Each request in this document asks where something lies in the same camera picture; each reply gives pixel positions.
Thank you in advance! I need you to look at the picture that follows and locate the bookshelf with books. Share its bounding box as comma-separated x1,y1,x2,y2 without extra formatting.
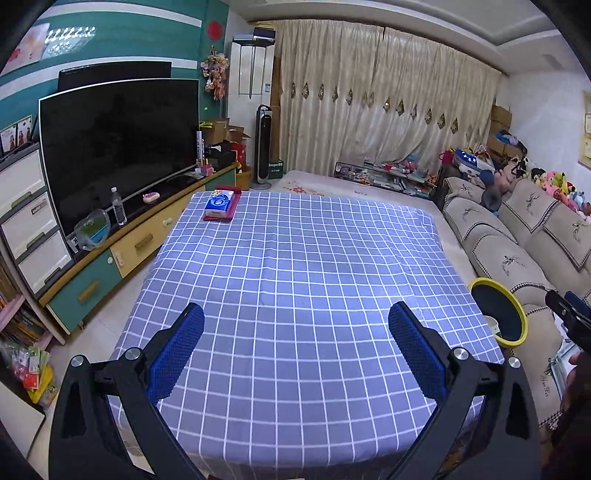
0,258,52,352

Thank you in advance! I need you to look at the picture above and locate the green yellow television cabinet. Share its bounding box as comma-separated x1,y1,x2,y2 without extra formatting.
39,164,253,345

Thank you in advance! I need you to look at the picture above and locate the yellow-rimmed black bin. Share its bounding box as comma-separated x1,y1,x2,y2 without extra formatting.
468,277,528,350

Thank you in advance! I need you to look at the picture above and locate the glass bowl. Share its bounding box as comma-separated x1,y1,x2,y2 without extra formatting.
74,209,112,252

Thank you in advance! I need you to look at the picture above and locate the white plastic drawer unit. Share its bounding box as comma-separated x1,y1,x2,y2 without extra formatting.
0,142,75,296

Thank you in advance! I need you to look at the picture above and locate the blue white starred bag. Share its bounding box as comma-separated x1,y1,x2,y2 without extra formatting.
455,148,495,174

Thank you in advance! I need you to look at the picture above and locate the low black cluttered rack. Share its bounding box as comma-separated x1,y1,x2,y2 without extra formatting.
335,159,440,199

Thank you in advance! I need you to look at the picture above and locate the black bag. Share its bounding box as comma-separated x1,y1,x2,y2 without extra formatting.
205,143,236,169

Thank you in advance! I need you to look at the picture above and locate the large black television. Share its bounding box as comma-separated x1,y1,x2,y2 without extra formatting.
38,78,201,253

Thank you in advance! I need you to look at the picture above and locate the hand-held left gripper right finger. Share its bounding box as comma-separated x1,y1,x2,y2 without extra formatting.
388,301,541,480

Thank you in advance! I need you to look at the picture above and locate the pile of plush toys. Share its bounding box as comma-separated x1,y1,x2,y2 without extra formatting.
494,154,591,223

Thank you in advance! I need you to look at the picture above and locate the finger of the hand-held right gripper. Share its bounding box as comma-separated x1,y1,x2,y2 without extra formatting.
545,290,591,352

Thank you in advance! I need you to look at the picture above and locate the artificial flower decoration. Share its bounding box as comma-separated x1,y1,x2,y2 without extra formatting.
201,46,230,100

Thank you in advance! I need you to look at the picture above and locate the beige patterned curtain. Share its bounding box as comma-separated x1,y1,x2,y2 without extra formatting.
272,18,504,179

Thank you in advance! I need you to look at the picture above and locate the pile of colourful packets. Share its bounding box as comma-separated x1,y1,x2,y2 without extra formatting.
0,344,61,409

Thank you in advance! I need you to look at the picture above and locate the blue checked tablecloth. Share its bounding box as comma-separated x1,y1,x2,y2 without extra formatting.
111,190,507,480

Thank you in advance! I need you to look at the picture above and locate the clear water bottle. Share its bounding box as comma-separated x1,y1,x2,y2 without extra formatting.
110,187,128,226

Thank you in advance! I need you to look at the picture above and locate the stack of cardboard boxes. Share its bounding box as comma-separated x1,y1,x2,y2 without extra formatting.
487,105,527,160

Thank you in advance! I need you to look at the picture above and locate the person's right forearm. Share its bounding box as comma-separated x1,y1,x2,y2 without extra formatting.
547,369,591,480

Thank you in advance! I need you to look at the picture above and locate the white flower wall decoration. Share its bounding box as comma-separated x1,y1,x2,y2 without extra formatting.
41,25,96,61

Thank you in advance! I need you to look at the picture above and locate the black tower fan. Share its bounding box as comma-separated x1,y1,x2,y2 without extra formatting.
255,104,273,191

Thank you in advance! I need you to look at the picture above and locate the beige floral blanket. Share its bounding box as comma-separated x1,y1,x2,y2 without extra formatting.
277,170,444,218

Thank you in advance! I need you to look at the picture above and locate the wall poster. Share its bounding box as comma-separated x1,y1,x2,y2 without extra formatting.
4,23,49,70

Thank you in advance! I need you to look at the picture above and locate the red tray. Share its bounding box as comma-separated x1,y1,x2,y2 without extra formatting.
202,185,243,223

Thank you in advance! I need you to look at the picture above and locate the beige sofa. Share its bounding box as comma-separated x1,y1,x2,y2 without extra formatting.
441,175,591,431

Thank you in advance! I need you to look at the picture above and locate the blue tissue pack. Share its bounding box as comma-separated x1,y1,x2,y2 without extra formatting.
203,190,238,218

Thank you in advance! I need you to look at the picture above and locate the photo frame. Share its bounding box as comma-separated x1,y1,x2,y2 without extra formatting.
16,115,34,151
0,126,19,156

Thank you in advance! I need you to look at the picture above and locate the dark grey plush toy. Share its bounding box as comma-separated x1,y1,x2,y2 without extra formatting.
480,182,504,213

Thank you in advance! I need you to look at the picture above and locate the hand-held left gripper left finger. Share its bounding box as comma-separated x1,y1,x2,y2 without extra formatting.
48,302,206,480

